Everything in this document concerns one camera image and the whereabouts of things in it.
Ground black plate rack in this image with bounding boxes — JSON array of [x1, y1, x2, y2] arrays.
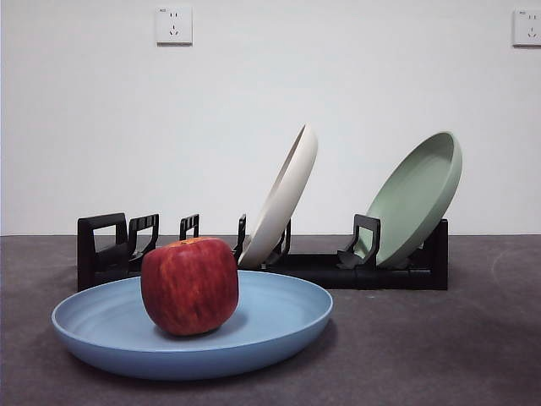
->
[[77, 211, 450, 292]]

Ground cream plate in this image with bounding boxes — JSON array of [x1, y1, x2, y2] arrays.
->
[[237, 123, 320, 269]]

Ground blue plate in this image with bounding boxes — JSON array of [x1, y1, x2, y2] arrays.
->
[[51, 269, 335, 381]]

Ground green plate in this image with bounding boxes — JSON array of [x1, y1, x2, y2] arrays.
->
[[364, 130, 464, 269]]

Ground red apple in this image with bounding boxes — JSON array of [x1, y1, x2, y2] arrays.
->
[[140, 236, 241, 337]]

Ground white wall socket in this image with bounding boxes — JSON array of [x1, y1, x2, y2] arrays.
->
[[511, 8, 541, 48], [156, 5, 194, 47]]

